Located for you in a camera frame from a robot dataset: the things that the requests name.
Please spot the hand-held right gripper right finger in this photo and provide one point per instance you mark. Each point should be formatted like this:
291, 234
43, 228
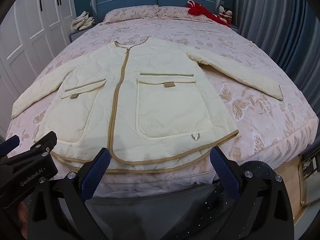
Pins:
222, 171

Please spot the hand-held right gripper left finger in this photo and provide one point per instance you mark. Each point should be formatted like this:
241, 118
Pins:
98, 171

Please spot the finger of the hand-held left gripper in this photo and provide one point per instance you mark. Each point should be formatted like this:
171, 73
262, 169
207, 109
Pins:
10, 142
47, 141

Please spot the cream quilted jacket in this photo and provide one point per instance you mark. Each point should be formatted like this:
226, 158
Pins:
162, 105

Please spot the pink floral bedspread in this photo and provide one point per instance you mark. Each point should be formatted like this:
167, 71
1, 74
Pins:
262, 130

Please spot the person's dark speckled pants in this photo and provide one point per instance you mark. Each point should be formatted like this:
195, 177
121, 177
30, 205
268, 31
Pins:
150, 212

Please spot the blue-grey nightstand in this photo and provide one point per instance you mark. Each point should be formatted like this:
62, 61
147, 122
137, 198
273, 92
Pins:
234, 28
75, 36

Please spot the white wardrobe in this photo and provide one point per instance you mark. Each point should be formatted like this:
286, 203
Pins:
30, 30

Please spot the pile of beige cloths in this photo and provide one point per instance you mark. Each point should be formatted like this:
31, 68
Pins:
81, 22

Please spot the grey curtain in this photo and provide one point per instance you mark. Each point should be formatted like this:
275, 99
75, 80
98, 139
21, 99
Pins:
275, 30

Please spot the pink floral pillow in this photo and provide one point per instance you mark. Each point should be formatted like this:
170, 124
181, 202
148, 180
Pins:
130, 13
175, 12

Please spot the plush dolls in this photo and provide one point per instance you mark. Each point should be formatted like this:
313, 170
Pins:
225, 13

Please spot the red garment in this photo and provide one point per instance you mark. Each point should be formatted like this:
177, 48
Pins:
202, 11

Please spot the wooden bed frame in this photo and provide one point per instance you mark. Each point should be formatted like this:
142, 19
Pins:
300, 192

